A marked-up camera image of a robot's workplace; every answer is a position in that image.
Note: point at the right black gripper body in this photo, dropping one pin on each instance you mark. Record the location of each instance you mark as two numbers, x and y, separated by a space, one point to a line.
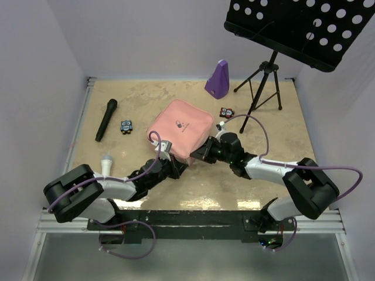
220 156

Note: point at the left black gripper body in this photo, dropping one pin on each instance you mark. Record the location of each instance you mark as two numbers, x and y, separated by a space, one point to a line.
169 170

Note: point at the pink medicine kit case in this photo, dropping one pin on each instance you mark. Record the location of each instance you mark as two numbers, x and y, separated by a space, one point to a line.
185 126

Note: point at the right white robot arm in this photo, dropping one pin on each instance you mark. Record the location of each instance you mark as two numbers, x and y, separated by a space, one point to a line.
310 190

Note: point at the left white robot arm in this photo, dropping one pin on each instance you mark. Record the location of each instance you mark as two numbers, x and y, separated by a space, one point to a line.
86 194

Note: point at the owl pattern block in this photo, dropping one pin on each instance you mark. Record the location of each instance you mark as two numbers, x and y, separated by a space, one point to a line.
226 113

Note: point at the blue owl block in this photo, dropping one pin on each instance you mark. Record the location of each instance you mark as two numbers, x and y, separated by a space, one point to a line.
126 127

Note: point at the white tube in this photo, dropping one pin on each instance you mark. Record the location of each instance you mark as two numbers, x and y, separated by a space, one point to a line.
106 165

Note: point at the purple metronome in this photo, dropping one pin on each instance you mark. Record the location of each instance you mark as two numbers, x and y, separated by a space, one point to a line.
218 84

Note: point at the black microphone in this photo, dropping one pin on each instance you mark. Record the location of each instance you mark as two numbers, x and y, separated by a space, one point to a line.
111 107

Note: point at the black music stand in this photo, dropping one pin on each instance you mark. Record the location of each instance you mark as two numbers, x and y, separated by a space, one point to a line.
334 40

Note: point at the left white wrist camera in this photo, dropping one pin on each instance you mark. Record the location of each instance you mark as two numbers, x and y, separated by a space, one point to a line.
163 149

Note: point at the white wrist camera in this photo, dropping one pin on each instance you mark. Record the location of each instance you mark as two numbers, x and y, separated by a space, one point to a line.
163 149
221 129

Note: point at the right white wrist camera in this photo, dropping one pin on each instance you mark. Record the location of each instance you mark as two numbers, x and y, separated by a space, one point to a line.
221 129

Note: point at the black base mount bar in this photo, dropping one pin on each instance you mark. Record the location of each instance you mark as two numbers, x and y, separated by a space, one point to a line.
244 226

